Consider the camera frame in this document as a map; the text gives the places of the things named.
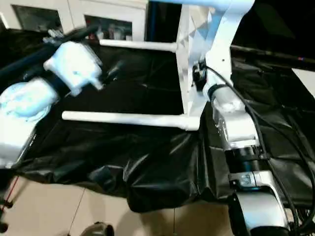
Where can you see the white board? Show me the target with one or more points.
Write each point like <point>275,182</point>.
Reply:
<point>305,81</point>

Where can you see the black left robot foot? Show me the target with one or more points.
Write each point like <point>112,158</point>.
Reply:
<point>97,229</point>

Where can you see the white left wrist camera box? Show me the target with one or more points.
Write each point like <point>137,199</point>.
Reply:
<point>76,66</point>

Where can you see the black plastic mat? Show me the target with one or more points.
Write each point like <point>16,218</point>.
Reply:
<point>147,157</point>

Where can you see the grey metal bar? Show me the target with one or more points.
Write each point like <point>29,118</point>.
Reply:
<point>273,53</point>

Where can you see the black metal stand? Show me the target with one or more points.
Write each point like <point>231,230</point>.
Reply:
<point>5,206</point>

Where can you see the white cabinet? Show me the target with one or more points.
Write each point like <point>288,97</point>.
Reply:
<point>74,14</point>

